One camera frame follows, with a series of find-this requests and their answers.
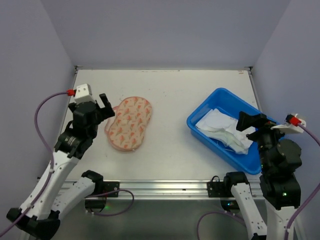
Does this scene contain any white mint bra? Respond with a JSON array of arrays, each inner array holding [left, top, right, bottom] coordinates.
[[212, 132, 245, 153]]

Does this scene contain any floral mesh laundry bag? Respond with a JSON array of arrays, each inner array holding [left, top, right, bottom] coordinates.
[[104, 96, 153, 152]]

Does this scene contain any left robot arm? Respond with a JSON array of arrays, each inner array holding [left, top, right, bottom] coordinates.
[[6, 93, 115, 240]]

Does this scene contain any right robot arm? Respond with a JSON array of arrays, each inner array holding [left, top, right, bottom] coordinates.
[[223, 111, 304, 240]]

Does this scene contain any blue plastic bin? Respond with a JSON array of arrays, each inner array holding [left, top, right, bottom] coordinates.
[[186, 88, 262, 175]]

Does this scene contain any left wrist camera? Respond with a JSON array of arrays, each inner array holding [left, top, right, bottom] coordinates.
[[66, 83, 95, 104]]

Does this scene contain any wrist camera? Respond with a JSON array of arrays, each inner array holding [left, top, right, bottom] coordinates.
[[66, 83, 95, 104], [270, 113, 307, 135]]

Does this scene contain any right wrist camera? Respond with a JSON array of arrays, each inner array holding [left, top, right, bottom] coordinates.
[[270, 113, 307, 135]]

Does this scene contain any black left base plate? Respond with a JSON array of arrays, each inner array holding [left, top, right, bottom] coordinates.
[[101, 181, 120, 198]]

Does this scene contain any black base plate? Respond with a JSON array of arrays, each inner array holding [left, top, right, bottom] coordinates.
[[206, 175, 227, 198], [101, 181, 120, 198]]

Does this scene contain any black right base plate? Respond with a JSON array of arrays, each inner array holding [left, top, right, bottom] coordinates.
[[206, 175, 227, 198]]

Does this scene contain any aluminium front rail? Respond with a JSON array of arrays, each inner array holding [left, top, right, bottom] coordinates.
[[62, 180, 266, 200]]

